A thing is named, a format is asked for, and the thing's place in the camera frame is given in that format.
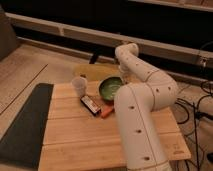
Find green ceramic bowl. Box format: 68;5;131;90
99;77;123;101

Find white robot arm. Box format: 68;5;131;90
114;43;178;171

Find orange marker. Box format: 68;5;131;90
100;106;114;118

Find translucent plastic cup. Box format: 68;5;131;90
71;76;87;97

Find black floor mat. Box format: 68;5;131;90
0;83;53;169

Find black cables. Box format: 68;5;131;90
173;79;213;171

